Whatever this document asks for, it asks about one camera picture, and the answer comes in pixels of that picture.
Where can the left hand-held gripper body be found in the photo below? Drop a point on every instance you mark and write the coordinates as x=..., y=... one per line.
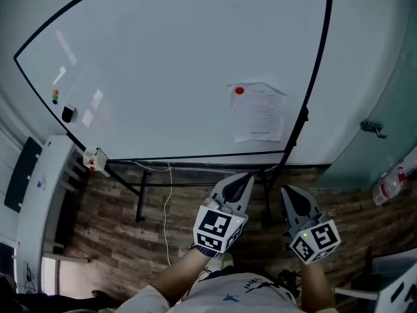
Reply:
x=216, y=228

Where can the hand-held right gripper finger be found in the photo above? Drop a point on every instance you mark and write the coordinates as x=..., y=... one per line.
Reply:
x=309, y=199
x=287, y=209

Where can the white printed sheet of paper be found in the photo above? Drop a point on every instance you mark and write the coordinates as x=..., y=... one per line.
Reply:
x=257, y=116

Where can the white cabinet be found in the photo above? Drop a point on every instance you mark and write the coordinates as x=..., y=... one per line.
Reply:
x=39, y=187

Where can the grey metal door fitting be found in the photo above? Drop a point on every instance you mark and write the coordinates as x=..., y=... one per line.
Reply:
x=373, y=128

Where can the black whiteboard eraser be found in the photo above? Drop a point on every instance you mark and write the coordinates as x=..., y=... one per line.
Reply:
x=68, y=113

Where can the black flat panel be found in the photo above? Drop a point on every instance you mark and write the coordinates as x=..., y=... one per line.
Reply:
x=22, y=174

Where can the red round magnet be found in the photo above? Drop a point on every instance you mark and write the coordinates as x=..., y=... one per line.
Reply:
x=239, y=90

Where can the person's right forearm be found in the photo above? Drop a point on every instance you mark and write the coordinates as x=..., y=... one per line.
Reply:
x=314, y=289

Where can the person's white shirt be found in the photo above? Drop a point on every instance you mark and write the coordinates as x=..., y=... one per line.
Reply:
x=234, y=295

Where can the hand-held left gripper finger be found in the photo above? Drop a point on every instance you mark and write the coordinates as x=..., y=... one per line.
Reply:
x=219, y=189
x=246, y=197

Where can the person's pale green shoe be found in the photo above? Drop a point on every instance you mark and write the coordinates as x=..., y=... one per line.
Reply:
x=227, y=260

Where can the person's left forearm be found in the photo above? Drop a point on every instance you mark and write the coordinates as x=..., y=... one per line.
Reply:
x=177, y=279

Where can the white whiteboard with black frame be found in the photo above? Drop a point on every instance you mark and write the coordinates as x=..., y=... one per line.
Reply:
x=169, y=77

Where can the clear plastic bottle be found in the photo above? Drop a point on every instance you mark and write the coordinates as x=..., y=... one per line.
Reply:
x=389, y=186

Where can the white box with black marks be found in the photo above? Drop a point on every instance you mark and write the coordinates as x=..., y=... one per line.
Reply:
x=391, y=289

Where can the frosted glass door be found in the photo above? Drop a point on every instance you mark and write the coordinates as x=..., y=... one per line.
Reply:
x=374, y=135

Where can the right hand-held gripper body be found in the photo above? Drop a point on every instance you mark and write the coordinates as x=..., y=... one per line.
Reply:
x=314, y=241

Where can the white marker holder box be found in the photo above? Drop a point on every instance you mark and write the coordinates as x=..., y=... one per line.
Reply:
x=94, y=159

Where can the black device on floor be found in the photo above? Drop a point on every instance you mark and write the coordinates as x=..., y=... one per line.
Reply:
x=288, y=279

